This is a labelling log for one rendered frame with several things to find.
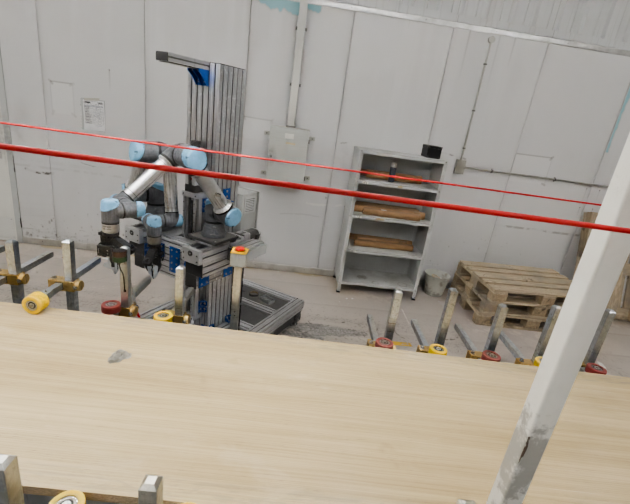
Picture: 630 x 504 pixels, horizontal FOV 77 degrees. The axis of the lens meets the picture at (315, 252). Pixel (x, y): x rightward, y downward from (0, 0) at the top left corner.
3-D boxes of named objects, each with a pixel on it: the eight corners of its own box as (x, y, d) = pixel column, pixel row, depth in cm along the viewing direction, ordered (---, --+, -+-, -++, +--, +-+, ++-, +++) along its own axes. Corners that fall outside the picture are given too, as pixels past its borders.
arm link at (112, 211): (123, 201, 180) (104, 202, 174) (124, 224, 184) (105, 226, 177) (116, 196, 185) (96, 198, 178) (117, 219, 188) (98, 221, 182)
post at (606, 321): (569, 390, 201) (604, 307, 185) (575, 391, 201) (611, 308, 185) (573, 395, 198) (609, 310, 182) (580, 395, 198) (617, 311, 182)
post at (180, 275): (176, 353, 196) (178, 264, 180) (183, 354, 196) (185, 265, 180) (174, 357, 192) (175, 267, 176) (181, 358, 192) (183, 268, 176)
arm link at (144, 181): (172, 135, 210) (101, 197, 193) (183, 138, 204) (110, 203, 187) (184, 152, 219) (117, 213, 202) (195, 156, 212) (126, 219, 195)
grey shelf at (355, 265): (332, 276, 477) (354, 145, 425) (404, 284, 485) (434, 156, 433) (336, 292, 435) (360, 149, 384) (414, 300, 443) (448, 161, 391)
